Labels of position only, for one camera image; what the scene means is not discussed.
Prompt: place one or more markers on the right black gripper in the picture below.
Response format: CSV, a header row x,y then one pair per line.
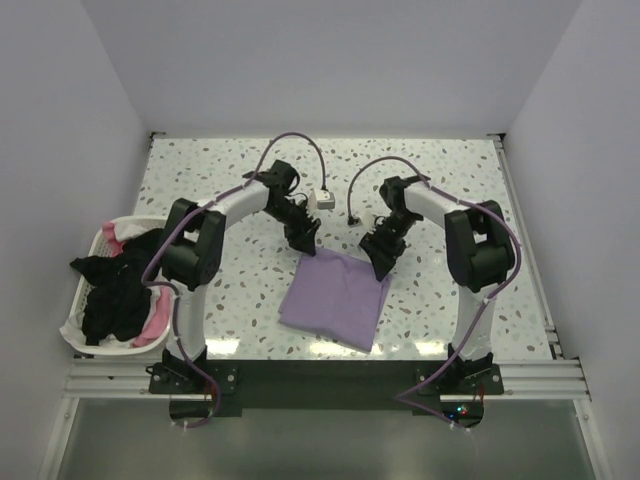
x,y
381,254

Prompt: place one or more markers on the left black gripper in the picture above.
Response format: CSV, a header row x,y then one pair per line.
x,y
302,235

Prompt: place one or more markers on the purple t shirt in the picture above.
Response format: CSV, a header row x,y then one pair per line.
x,y
336,296

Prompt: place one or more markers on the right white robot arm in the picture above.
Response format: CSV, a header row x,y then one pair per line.
x,y
480,254

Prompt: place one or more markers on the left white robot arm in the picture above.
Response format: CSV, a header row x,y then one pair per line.
x,y
191,249

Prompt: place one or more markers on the pink garment in basket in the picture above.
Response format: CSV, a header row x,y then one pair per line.
x,y
118,234

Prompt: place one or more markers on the black garment in basket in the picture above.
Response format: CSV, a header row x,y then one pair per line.
x,y
117,304

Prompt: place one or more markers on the white laundry basket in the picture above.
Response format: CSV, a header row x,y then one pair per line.
x,y
90,300

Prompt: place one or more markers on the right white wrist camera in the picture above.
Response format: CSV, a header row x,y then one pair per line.
x,y
365,220

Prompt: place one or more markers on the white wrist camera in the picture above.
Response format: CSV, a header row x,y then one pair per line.
x,y
321,199
365,220

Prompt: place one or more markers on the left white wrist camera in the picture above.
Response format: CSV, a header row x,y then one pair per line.
x,y
321,199

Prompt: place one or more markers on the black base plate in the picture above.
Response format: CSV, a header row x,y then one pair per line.
x,y
228,388

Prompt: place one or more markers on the aluminium rail frame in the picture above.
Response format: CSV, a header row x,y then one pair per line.
x,y
557,379

